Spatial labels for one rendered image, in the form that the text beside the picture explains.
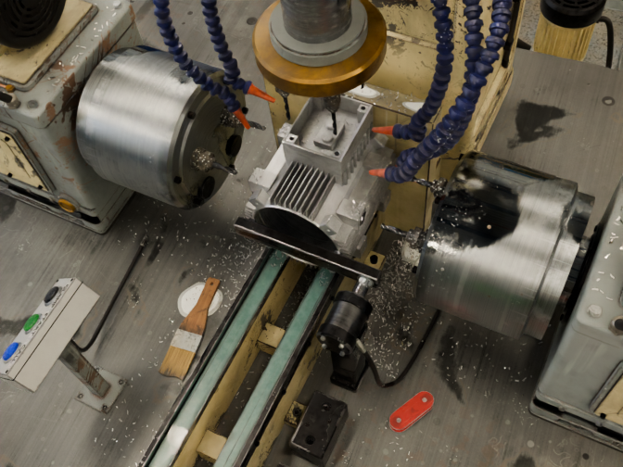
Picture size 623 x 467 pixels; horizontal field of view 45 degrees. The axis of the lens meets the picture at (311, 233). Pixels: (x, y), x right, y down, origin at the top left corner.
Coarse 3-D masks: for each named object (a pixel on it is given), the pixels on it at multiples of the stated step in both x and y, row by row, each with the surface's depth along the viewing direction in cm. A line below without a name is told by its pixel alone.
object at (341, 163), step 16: (304, 112) 118; (320, 112) 121; (336, 112) 120; (352, 112) 120; (368, 112) 116; (304, 128) 119; (320, 128) 119; (352, 128) 119; (368, 128) 119; (288, 144) 114; (304, 144) 118; (320, 144) 116; (336, 144) 117; (352, 144) 114; (368, 144) 121; (288, 160) 118; (304, 160) 116; (320, 160) 114; (336, 160) 112; (352, 160) 116; (336, 176) 116
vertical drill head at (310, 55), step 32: (288, 0) 91; (320, 0) 89; (352, 0) 99; (256, 32) 100; (288, 32) 96; (320, 32) 94; (352, 32) 96; (384, 32) 98; (288, 64) 97; (320, 64) 96; (352, 64) 96; (320, 96) 97
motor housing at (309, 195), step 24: (288, 168) 117; (312, 168) 116; (360, 168) 120; (288, 192) 115; (312, 192) 114; (336, 192) 117; (360, 192) 118; (384, 192) 125; (264, 216) 125; (288, 216) 129; (312, 216) 113; (336, 216) 116; (312, 240) 129; (336, 240) 115; (360, 240) 121; (312, 264) 126
